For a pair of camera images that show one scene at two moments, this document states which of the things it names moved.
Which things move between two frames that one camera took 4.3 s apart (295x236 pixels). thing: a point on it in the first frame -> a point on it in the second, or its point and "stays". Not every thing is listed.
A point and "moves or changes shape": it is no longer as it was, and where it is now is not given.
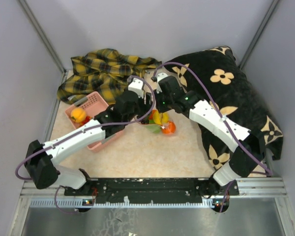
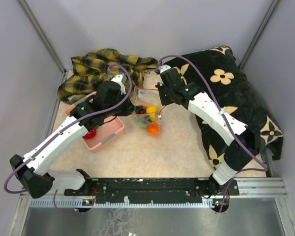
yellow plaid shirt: [104, 71] stays
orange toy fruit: [171, 129] -> [153, 129]
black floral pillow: [213, 76] stays
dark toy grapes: [145, 121] moves or changes shape
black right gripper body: [163, 103] -> [164, 94]
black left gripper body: [141, 108] -> [124, 111]
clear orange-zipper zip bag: [158, 122] moves or changes shape
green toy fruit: [154, 127] -> [142, 125]
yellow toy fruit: [160, 118] moves or changes shape
